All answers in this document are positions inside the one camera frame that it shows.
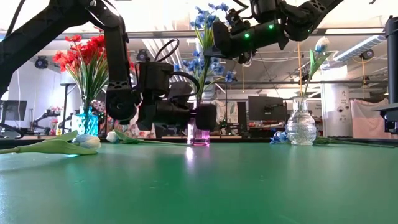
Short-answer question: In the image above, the clear glass vase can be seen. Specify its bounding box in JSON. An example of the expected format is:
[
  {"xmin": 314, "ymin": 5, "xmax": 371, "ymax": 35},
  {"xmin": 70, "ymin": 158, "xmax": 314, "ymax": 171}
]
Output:
[{"xmin": 285, "ymin": 95, "xmax": 317, "ymax": 146}]

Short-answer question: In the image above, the floral patterned cloth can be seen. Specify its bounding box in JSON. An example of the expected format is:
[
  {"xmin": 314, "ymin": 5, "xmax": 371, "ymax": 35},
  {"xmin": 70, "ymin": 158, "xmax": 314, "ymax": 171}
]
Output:
[{"xmin": 107, "ymin": 118, "xmax": 156, "ymax": 139}]

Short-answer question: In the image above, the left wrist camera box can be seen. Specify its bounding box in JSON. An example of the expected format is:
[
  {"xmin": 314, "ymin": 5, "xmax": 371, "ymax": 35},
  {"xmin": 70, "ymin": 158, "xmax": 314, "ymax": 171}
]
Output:
[{"xmin": 138, "ymin": 61, "xmax": 175, "ymax": 98}]

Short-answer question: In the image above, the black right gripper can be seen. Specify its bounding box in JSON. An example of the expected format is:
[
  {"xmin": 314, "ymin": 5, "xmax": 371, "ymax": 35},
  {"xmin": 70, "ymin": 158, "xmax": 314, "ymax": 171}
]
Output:
[{"xmin": 213, "ymin": 19, "xmax": 290, "ymax": 63}]

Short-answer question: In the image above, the white artificial tulip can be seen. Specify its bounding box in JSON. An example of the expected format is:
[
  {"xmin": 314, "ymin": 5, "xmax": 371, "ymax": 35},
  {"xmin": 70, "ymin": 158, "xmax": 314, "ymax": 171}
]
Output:
[
  {"xmin": 303, "ymin": 35, "xmax": 332, "ymax": 99},
  {"xmin": 105, "ymin": 129, "xmax": 191, "ymax": 147},
  {"xmin": 0, "ymin": 129, "xmax": 103, "ymax": 156}
]

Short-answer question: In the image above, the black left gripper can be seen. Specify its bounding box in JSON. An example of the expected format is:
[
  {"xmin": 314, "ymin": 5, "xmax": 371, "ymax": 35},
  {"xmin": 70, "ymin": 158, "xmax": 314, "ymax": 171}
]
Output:
[{"xmin": 136, "ymin": 81, "xmax": 218, "ymax": 131}]

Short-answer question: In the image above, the dark background monitor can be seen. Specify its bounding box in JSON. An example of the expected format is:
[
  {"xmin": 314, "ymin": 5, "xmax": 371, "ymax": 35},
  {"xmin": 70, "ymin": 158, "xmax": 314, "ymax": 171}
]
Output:
[{"xmin": 0, "ymin": 100, "xmax": 28, "ymax": 122}]

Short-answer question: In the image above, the small background flower vase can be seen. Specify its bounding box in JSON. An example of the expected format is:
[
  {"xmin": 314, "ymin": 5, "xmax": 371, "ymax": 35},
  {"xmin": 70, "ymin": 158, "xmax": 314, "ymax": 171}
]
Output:
[{"xmin": 46, "ymin": 105, "xmax": 65, "ymax": 137}]

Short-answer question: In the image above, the black background monitor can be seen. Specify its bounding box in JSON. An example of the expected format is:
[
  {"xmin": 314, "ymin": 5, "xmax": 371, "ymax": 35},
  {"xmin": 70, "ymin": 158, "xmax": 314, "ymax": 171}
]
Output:
[{"xmin": 248, "ymin": 95, "xmax": 284, "ymax": 122}]

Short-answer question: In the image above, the blue glass vase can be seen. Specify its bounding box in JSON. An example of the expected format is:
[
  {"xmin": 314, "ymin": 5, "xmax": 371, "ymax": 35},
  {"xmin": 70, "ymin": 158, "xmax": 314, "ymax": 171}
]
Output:
[{"xmin": 70, "ymin": 105, "xmax": 100, "ymax": 137}]

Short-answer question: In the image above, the white ceiling duct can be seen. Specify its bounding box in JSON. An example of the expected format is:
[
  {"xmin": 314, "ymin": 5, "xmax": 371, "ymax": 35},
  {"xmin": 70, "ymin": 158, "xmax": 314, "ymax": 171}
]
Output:
[{"xmin": 333, "ymin": 35, "xmax": 387, "ymax": 62}]

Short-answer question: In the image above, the green table mat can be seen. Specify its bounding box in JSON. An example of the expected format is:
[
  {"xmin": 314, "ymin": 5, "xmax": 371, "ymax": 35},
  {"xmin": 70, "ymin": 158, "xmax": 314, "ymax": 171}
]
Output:
[{"xmin": 0, "ymin": 141, "xmax": 398, "ymax": 224}]

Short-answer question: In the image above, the pink cloth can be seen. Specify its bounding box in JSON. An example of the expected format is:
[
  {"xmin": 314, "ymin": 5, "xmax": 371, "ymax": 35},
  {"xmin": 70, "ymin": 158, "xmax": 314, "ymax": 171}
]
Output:
[{"xmin": 350, "ymin": 98, "xmax": 389, "ymax": 139}]

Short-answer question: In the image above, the black ceiling spotlight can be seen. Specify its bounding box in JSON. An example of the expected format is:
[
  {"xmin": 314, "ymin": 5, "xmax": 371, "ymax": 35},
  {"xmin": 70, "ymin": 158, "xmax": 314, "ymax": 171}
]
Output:
[
  {"xmin": 360, "ymin": 49, "xmax": 375, "ymax": 61},
  {"xmin": 34, "ymin": 55, "xmax": 49, "ymax": 70},
  {"xmin": 136, "ymin": 49, "xmax": 149, "ymax": 63}
]

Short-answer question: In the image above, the pink glass vase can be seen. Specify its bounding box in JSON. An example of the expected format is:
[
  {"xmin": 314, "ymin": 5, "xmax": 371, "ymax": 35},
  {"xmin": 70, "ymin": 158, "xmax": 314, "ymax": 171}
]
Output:
[{"xmin": 186, "ymin": 116, "xmax": 211, "ymax": 147}]

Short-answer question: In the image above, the blue artificial flower bunch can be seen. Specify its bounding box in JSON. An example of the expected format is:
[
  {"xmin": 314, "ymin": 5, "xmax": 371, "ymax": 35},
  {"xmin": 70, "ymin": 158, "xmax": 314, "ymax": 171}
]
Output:
[
  {"xmin": 172, "ymin": 49, "xmax": 234, "ymax": 106},
  {"xmin": 188, "ymin": 2, "xmax": 231, "ymax": 63},
  {"xmin": 269, "ymin": 129, "xmax": 396, "ymax": 149}
]

